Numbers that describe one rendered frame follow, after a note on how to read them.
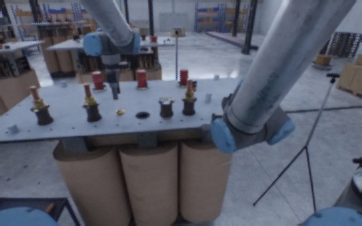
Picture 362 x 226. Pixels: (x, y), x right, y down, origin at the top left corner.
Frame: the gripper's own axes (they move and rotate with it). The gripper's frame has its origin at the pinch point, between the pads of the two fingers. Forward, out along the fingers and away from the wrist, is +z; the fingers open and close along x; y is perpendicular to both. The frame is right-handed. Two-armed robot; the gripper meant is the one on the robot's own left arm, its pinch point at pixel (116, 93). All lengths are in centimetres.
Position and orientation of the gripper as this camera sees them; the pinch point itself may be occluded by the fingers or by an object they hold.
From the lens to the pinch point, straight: 108.9
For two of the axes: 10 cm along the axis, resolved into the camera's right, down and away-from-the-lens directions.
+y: -9.9, 0.6, -1.3
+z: -0.1, 8.8, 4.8
